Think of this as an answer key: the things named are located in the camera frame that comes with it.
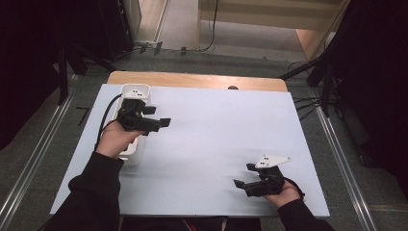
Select white power strip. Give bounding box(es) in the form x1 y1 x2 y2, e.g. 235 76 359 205
111 83 152 167

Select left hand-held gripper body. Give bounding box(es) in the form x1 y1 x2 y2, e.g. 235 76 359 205
115 89 162 137

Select black metal stand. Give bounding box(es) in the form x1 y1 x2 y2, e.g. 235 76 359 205
54 35 117 106
278 52 338 119

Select person's left hand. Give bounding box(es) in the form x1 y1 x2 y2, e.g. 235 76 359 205
95 119 146 161

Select dark curtain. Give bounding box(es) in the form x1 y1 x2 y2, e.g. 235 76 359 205
316 0 408 193
0 0 136 152

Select wooden table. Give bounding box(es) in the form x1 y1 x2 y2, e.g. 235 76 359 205
106 70 289 93

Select black hanging cable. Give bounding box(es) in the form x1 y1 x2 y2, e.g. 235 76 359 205
195 0 220 54

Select aluminium floor rail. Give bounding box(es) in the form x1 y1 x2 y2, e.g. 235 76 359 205
0 91 75 224
315 105 378 231

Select black floor cables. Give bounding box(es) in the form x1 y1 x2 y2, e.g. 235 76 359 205
292 94 323 122

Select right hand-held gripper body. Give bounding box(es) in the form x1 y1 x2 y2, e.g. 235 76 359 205
243 154 293 198

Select person's right hand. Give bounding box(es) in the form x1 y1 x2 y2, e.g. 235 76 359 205
262 178 304 210

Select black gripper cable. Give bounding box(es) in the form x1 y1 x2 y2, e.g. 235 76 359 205
94 93 124 151

